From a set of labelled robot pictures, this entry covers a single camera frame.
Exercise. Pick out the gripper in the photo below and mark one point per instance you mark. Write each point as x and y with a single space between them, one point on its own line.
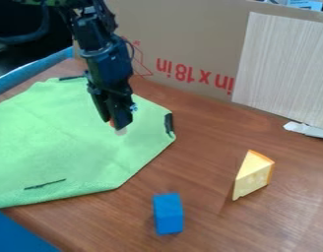
108 67

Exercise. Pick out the toy mushroom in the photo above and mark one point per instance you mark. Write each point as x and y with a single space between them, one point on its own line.
121 132

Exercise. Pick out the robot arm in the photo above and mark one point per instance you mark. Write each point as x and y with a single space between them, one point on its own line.
92 26

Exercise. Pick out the green cloth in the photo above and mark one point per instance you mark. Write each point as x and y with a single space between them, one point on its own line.
50 141

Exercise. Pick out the cardboard box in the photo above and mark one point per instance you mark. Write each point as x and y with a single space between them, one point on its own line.
186 42

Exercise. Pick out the blue block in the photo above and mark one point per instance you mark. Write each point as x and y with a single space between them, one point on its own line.
168 213

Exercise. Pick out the yellow toy cheese wedge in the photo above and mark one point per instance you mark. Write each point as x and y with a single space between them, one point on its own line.
252 178

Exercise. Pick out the light wooden board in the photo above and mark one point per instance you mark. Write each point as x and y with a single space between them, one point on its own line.
284 69

